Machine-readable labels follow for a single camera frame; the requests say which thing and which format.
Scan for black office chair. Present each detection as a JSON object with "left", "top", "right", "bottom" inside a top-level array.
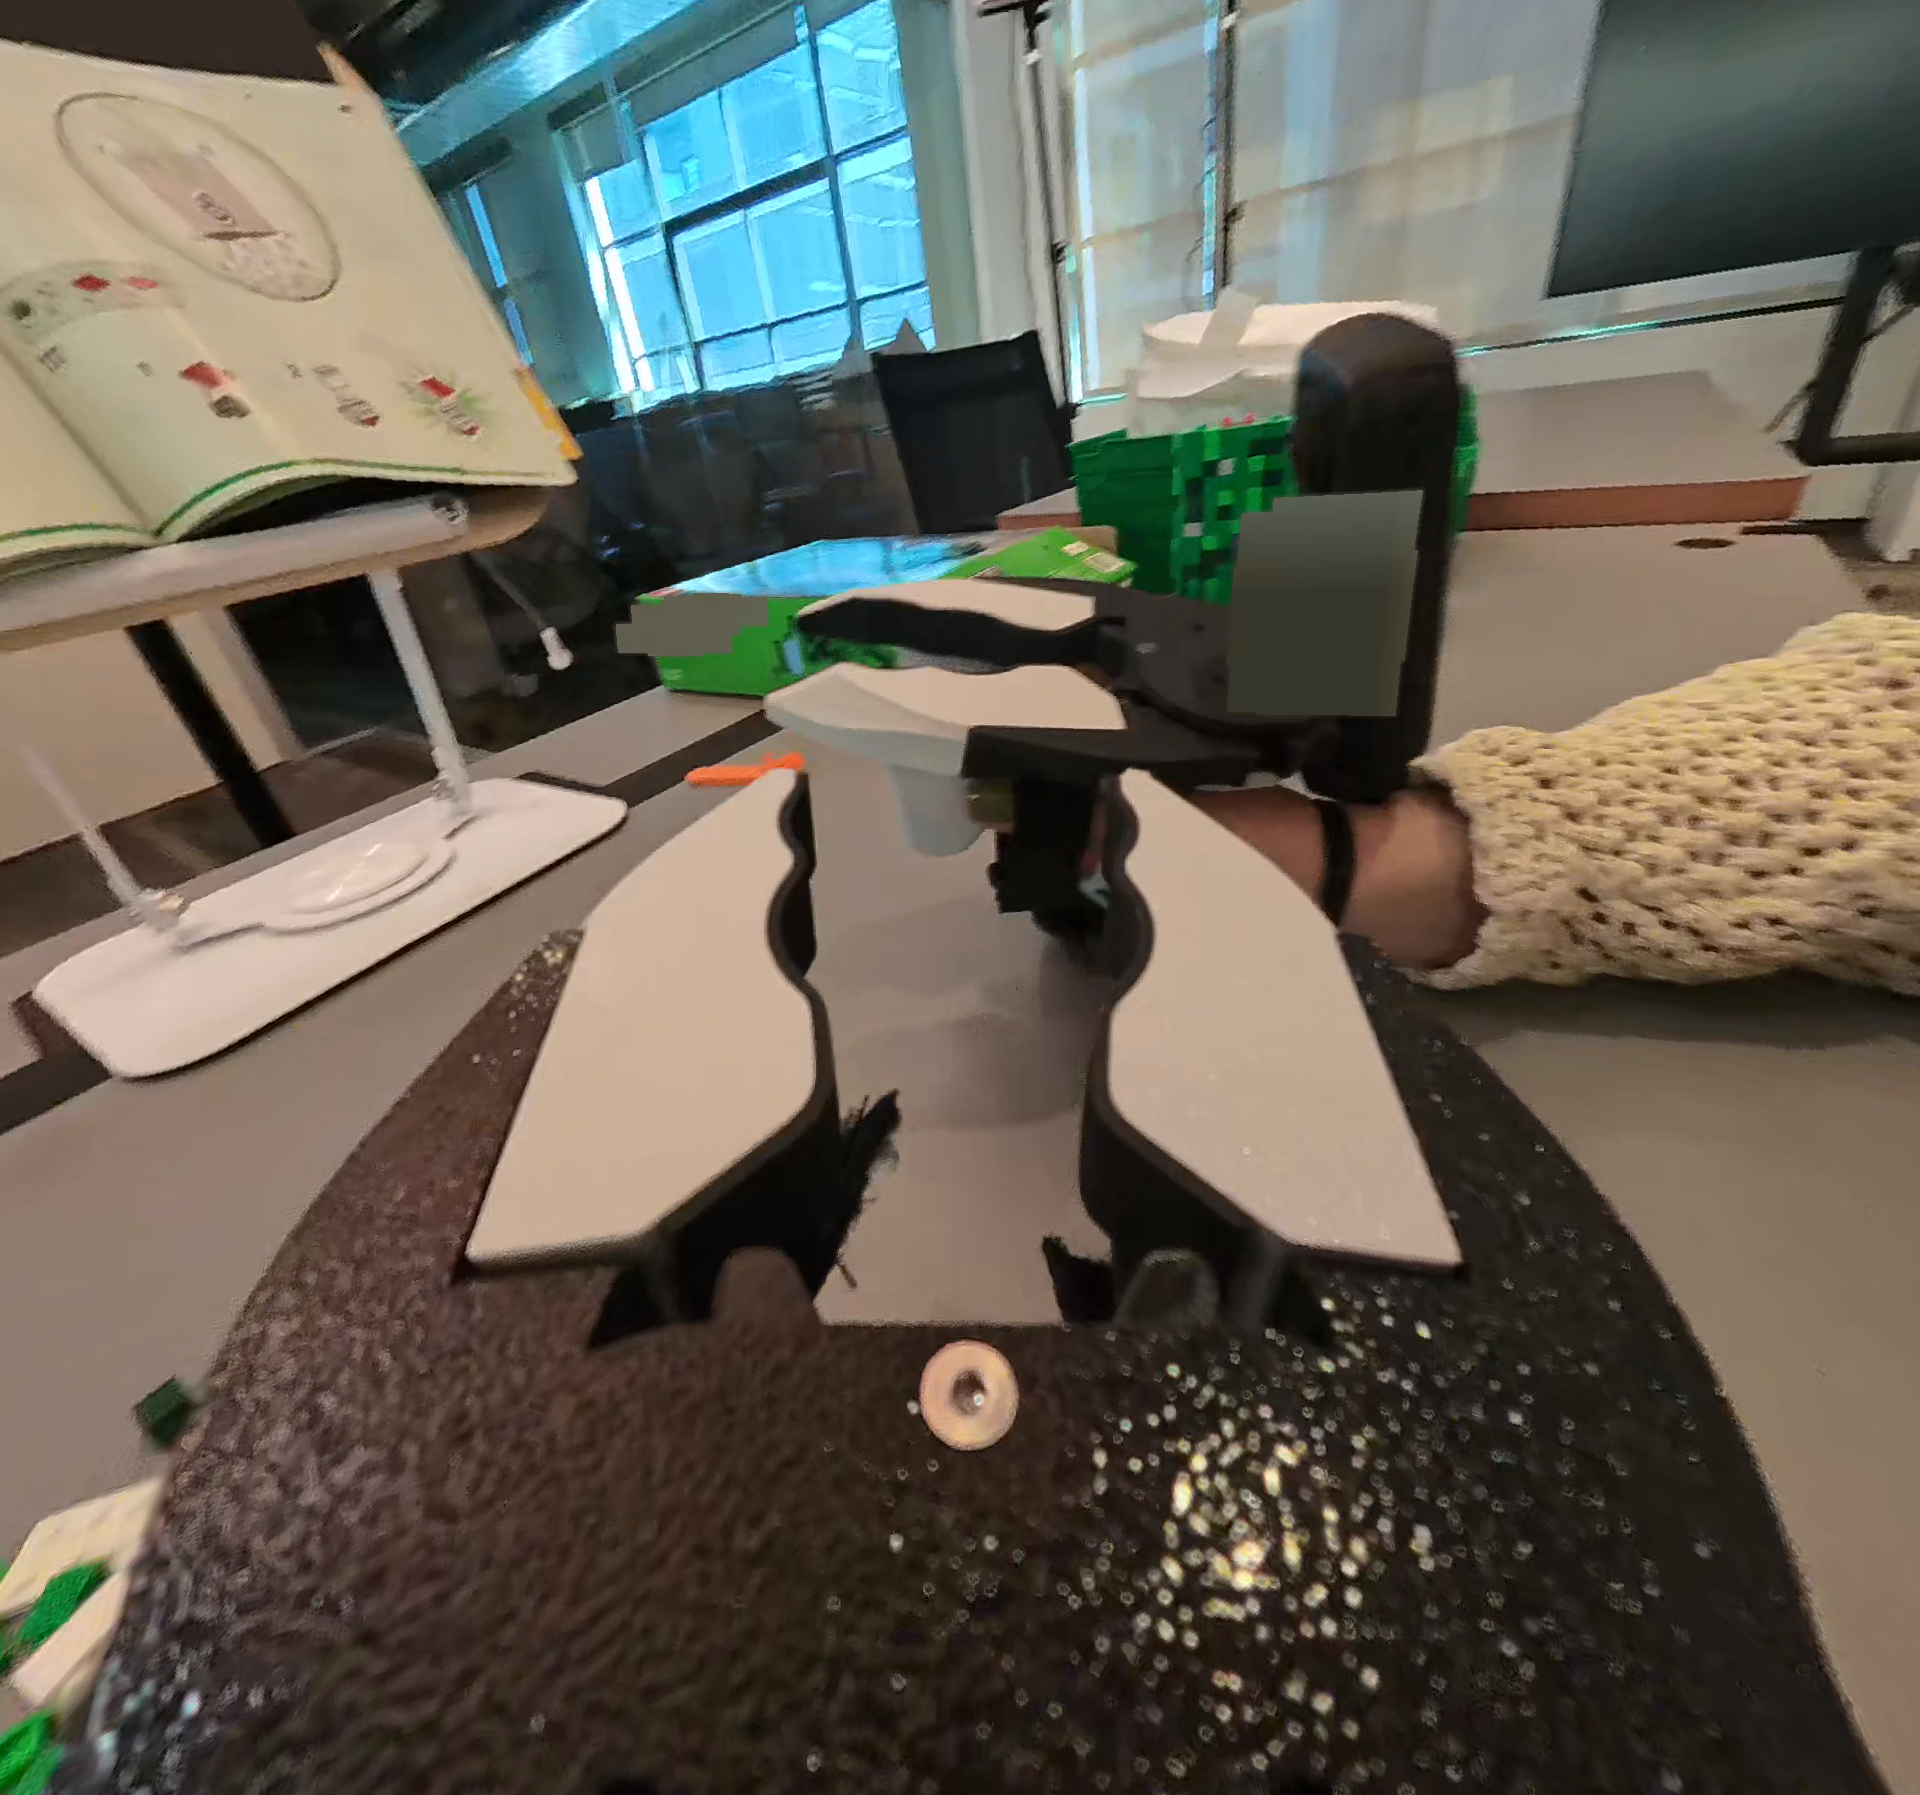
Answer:
[{"left": 869, "top": 333, "right": 1078, "bottom": 539}]

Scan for person's right forearm knit sleeve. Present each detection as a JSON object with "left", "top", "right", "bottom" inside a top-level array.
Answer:
[{"left": 1409, "top": 611, "right": 1920, "bottom": 998}]

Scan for black television stand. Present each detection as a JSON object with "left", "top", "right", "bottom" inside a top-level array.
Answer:
[{"left": 1788, "top": 243, "right": 1920, "bottom": 473}]

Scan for person's right hand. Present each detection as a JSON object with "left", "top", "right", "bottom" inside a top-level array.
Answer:
[{"left": 1191, "top": 782, "right": 1488, "bottom": 976}]

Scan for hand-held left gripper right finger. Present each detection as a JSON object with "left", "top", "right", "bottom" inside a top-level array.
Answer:
[{"left": 1080, "top": 768, "right": 1466, "bottom": 1320}]

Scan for lego instruction booklet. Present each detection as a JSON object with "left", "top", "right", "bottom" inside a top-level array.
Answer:
[{"left": 0, "top": 39, "right": 582, "bottom": 587}]

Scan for white paper bags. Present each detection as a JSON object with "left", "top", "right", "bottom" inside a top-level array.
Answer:
[{"left": 1128, "top": 293, "right": 1445, "bottom": 445}]

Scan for pile of green lego pieces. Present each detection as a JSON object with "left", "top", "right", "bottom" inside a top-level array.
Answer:
[{"left": 0, "top": 1376, "right": 207, "bottom": 1795}]

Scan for green pixel pattern crate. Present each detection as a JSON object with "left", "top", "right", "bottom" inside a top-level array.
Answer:
[{"left": 1067, "top": 383, "right": 1482, "bottom": 601}]

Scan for black television screen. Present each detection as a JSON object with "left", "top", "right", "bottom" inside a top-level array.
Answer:
[{"left": 1543, "top": 0, "right": 1920, "bottom": 307}]

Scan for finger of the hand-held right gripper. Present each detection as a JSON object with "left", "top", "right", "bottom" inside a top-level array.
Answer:
[
  {"left": 761, "top": 663, "right": 1130, "bottom": 858},
  {"left": 791, "top": 579, "right": 1130, "bottom": 673}
]

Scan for white book stand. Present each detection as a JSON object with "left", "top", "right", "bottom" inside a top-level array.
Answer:
[{"left": 0, "top": 489, "right": 632, "bottom": 1082}]

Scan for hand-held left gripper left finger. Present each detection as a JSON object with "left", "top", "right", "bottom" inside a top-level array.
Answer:
[{"left": 463, "top": 772, "right": 845, "bottom": 1320}]

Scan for green lego set box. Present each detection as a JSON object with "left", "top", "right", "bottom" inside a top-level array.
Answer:
[{"left": 629, "top": 525, "right": 1138, "bottom": 701}]

